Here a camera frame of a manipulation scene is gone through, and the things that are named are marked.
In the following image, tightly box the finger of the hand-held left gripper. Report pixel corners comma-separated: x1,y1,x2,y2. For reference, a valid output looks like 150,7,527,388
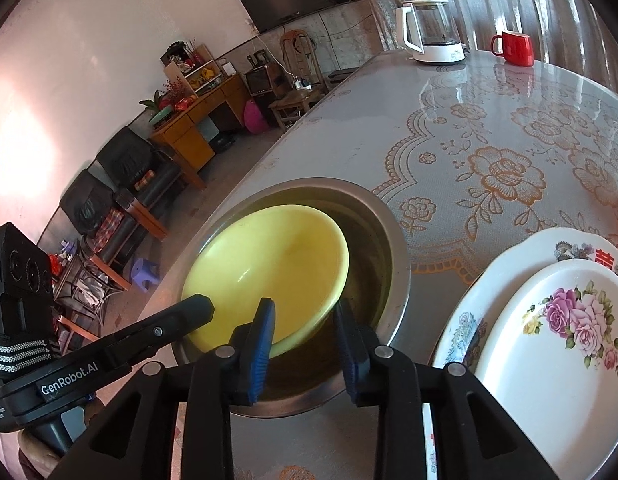
96,294,216,376

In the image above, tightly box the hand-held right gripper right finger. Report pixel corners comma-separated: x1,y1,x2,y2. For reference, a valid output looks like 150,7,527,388
333,299,560,480

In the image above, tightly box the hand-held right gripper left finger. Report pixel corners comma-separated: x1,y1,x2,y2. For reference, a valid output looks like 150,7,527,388
64,297,277,480

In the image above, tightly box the yellow plastic bowl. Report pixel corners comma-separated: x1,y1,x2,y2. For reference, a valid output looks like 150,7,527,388
181,203,351,358

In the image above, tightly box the stainless steel basin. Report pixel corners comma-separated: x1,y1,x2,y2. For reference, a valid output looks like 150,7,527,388
171,176,412,418

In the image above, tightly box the white pink rose plate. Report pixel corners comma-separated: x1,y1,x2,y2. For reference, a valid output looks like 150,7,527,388
474,259,618,480

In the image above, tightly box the white dragon phoenix print plate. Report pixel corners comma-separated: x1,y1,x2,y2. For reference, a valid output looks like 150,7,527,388
422,226,618,480

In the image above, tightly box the person's left forearm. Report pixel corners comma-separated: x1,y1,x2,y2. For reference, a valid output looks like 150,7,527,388
16,427,64,480

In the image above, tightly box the purple plastic stool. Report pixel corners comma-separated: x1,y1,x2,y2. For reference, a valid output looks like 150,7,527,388
130,258,152,288

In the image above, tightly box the black leather armchair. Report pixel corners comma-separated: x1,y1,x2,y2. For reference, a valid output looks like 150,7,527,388
96,127,182,206
59,170,167,291

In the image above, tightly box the wooden desk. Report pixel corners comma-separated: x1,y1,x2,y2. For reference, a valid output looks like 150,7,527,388
150,74,250,191

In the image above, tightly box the green potted plant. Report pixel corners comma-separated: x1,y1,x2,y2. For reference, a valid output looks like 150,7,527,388
139,91,170,111

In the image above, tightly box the pink bag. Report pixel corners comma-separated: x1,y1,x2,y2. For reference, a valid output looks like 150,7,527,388
244,100,269,134

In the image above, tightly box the low wooden table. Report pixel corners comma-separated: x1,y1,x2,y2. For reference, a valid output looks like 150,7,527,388
269,89,322,128

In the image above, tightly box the wooden desktop shelf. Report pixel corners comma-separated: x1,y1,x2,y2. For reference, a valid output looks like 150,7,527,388
161,42,225,96

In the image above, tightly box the small black monitor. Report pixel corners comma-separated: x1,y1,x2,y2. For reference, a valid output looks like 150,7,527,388
245,64,277,96

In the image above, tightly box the floral lace tablecloth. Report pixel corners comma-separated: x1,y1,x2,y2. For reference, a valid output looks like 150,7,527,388
171,50,618,480

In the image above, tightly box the wooden chair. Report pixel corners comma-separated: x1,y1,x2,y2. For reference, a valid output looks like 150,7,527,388
280,30,325,92

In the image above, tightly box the white glass electric kettle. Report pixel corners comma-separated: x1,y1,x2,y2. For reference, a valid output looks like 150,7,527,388
395,0,467,66

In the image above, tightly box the red mug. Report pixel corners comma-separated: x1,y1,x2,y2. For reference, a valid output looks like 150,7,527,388
490,31,535,67

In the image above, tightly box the metal wire rack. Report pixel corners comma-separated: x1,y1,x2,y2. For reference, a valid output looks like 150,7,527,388
54,245,110,356

